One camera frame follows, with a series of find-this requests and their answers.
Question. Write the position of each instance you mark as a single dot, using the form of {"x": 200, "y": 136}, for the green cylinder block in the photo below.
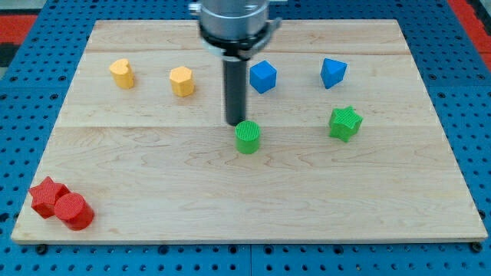
{"x": 247, "y": 134}

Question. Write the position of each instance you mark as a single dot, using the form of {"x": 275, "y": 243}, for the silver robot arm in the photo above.
{"x": 234, "y": 30}

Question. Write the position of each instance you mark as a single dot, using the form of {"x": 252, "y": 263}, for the blue cube block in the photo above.
{"x": 262, "y": 77}

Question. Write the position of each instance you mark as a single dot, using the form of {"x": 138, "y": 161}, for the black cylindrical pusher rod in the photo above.
{"x": 234, "y": 84}

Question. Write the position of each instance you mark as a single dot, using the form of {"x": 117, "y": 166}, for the yellow hexagon block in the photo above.
{"x": 182, "y": 83}

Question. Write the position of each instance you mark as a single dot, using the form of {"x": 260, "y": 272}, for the wooden board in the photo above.
{"x": 162, "y": 169}

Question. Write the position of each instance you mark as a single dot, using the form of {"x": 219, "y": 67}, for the green star block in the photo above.
{"x": 344, "y": 123}

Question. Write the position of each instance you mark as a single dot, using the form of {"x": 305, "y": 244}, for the blue triangular prism block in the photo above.
{"x": 332, "y": 72}

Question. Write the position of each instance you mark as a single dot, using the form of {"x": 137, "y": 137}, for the yellow heart block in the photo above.
{"x": 122, "y": 73}

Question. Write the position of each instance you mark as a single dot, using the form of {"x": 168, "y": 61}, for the red cylinder block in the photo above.
{"x": 73, "y": 210}

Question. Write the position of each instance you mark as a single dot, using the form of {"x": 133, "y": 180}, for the red star block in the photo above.
{"x": 45, "y": 195}

